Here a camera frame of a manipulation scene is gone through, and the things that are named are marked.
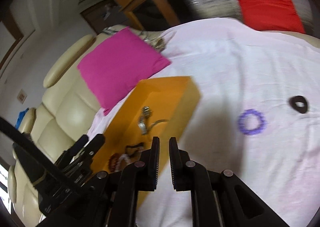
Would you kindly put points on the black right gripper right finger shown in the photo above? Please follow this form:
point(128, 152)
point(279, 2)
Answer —
point(179, 171)

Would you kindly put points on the black scrunchie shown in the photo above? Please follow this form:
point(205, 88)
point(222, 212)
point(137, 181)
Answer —
point(299, 104)

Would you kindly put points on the red pillow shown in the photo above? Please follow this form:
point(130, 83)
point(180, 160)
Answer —
point(271, 15)

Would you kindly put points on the patterned cloth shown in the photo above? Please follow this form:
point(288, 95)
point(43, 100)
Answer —
point(157, 40)

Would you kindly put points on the magenta pillow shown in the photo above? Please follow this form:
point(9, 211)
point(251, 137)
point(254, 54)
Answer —
point(114, 68)

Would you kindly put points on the cream leather headboard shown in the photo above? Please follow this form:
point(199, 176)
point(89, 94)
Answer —
point(66, 113)

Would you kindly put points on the orange cardboard box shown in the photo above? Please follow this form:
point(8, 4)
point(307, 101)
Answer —
point(172, 101)

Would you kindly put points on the silver metal watch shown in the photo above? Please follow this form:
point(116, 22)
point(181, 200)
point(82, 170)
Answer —
point(143, 120)

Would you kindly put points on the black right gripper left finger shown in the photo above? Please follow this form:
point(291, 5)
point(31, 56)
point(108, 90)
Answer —
point(148, 167)

